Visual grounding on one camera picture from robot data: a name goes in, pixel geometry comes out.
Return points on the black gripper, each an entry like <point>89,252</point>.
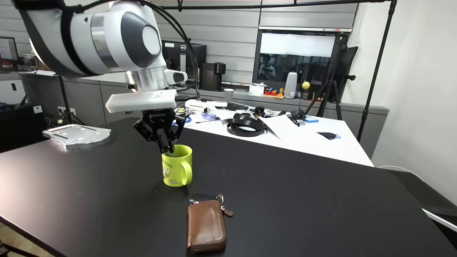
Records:
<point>163,126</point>

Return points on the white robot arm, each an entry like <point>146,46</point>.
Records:
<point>76,42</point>

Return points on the green mug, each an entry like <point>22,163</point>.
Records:
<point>177,166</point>

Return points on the black coffee machine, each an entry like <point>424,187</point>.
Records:
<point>210,76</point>

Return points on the black computer monitor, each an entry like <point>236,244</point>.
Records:
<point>179,57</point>

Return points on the brown leather key pouch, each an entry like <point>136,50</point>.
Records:
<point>206,229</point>

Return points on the white speaker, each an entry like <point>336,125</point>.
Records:
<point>290,85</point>

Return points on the yellow ball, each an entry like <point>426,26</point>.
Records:
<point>306,86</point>

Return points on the white side table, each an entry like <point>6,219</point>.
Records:
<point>283,133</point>

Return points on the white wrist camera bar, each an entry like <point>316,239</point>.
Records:
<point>142,100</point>

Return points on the black frame pole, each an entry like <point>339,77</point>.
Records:
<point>377,65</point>

